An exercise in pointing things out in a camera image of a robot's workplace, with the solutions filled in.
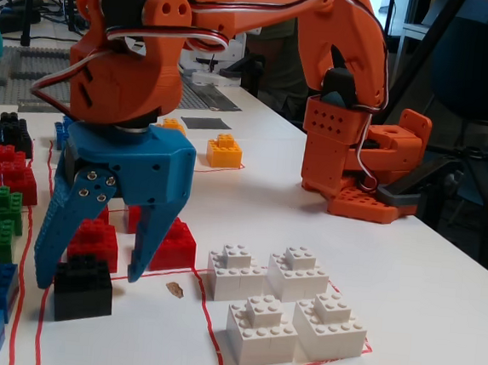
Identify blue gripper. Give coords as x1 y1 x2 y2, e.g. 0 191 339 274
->
31 116 200 302

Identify black lego block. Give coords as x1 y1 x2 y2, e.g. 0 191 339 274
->
0 110 28 147
0 124 36 160
51 251 118 326

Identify yellow stacked lego block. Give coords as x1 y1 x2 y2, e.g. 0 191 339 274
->
205 132 245 170
156 117 189 138

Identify white stacked lego block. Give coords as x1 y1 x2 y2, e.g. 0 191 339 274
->
222 291 302 365
264 243 332 307
204 241 270 306
290 289 370 365

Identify small brown crumb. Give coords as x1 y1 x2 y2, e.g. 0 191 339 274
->
164 281 187 300

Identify grey lego baseplate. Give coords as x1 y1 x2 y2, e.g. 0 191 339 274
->
0 43 215 125

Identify black boxy object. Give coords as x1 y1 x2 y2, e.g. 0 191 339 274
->
219 51 267 100

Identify person in olive shirt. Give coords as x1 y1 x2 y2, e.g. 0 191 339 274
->
239 15 314 116

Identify grey black table clamp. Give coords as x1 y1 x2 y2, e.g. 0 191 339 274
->
451 144 488 164
373 149 461 221

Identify white side table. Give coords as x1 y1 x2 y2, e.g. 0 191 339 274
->
396 20 439 80

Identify dark blue chair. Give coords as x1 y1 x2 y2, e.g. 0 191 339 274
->
424 10 488 128

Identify grey lego brick wall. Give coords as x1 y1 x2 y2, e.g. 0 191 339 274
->
9 54 74 85
17 46 73 61

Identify white red servo cable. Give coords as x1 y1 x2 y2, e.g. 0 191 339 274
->
24 0 399 195

